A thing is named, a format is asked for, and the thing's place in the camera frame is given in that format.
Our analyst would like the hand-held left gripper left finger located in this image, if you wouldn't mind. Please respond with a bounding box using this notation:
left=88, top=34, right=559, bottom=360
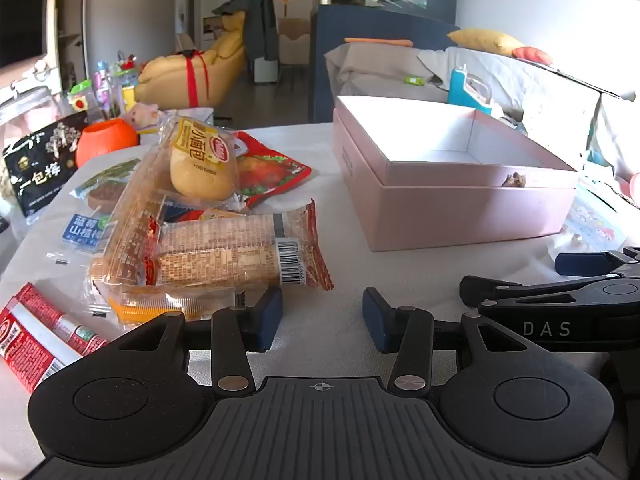
left=102, top=286, right=284, bottom=397

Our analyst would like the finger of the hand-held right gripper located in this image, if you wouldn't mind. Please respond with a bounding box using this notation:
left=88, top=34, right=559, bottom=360
left=459, top=275, right=608, bottom=311
left=555, top=246, right=640, bottom=278

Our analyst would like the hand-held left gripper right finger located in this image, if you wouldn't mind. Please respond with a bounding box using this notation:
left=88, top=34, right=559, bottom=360
left=362, top=287, right=543, bottom=397

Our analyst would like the bread packet with barcode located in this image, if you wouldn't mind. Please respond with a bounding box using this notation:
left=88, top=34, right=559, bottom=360
left=145, top=199, right=335, bottom=292

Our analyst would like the pink cardboard box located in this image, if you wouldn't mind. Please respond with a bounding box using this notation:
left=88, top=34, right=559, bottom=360
left=332, top=95, right=579, bottom=253

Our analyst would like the red snack packet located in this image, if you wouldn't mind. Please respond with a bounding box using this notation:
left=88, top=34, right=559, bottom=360
left=231, top=131, right=313, bottom=211

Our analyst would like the hawthorn lollipop packet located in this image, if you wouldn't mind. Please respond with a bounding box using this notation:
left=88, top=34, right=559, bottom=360
left=60, top=182, right=123, bottom=259

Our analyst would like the red sausage packet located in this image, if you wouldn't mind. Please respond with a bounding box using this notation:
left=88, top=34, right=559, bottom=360
left=0, top=282, right=109, bottom=393

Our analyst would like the white tablecloth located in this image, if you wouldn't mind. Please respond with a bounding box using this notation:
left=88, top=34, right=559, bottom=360
left=0, top=122, right=640, bottom=480

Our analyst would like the orange bread packet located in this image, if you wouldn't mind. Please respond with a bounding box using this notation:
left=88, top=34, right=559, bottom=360
left=94, top=280, right=241, bottom=332

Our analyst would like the round bread packet yellow label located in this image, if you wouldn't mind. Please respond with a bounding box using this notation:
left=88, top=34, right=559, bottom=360
left=160, top=115, right=240, bottom=209

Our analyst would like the long clear bread packet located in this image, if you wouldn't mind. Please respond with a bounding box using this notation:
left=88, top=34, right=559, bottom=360
left=89, top=145, right=173, bottom=292

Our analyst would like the teal white device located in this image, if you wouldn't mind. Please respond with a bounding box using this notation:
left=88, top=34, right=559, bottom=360
left=447, top=65, right=496, bottom=113

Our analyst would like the red pillow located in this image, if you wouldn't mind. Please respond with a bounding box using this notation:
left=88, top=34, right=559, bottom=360
left=512, top=46, right=554, bottom=66

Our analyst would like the green printed snack packet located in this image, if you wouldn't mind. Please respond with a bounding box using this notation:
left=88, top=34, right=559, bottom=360
left=70, top=158, right=143, bottom=196

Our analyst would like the pink plush toy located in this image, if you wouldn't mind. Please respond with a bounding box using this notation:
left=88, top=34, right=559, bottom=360
left=122, top=102, right=162, bottom=133

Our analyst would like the orange pumpkin bucket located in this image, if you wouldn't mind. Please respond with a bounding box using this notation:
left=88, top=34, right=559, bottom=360
left=75, top=119, right=140, bottom=168

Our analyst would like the yellow pillow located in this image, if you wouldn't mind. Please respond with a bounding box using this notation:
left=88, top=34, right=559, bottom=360
left=447, top=28, right=526, bottom=58

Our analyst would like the red ribbon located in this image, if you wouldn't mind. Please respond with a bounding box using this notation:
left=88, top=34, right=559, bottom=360
left=181, top=49, right=211, bottom=108

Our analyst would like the yellow recliner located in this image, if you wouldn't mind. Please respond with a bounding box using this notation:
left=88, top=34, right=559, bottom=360
left=135, top=10, right=248, bottom=109

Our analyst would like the beige chair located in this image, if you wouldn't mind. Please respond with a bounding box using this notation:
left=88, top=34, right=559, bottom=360
left=277, top=17, right=313, bottom=68

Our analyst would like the black plum packet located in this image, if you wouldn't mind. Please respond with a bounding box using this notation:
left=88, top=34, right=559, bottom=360
left=1, top=111, right=92, bottom=219

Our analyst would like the orange flat cushion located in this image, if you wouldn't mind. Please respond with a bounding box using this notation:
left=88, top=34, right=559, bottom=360
left=345, top=36, right=414, bottom=48

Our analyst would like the row of colourful bottles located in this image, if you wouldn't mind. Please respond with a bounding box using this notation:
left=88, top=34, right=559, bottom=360
left=69, top=50, right=142, bottom=121

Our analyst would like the grey coat on rack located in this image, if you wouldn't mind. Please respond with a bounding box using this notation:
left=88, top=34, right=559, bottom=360
left=212, top=0, right=279, bottom=63

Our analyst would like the blue partition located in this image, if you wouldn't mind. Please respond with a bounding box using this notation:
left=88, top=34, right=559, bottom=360
left=310, top=4, right=461, bottom=123

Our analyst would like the clear glass jar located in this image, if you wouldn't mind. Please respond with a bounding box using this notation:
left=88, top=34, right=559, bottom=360
left=0, top=62, right=57, bottom=138

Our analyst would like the black television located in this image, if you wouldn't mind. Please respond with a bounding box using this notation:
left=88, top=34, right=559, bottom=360
left=0, top=0, right=51, bottom=68

